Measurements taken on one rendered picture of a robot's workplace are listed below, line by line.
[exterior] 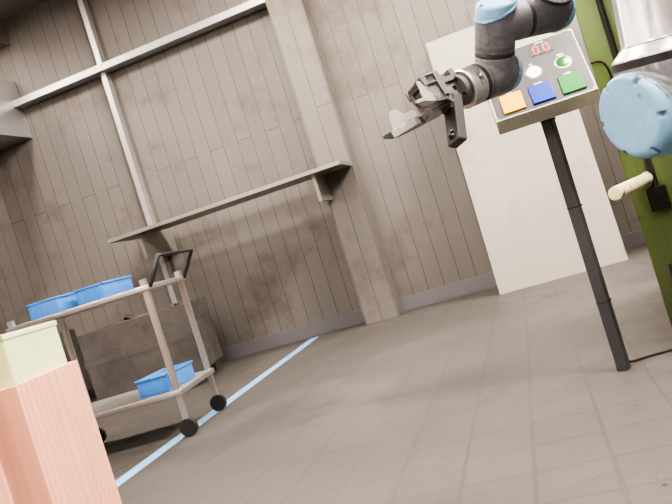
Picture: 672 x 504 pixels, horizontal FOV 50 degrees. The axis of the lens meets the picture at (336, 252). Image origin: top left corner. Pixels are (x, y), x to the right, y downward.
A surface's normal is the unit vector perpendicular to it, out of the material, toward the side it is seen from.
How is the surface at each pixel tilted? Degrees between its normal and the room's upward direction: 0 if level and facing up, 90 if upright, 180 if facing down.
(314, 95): 90
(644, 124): 95
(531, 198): 79
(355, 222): 90
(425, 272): 90
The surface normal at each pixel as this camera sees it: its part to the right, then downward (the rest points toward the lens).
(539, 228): -0.30, -0.09
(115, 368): -0.05, 0.03
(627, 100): -0.88, 0.37
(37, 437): 0.95, -0.29
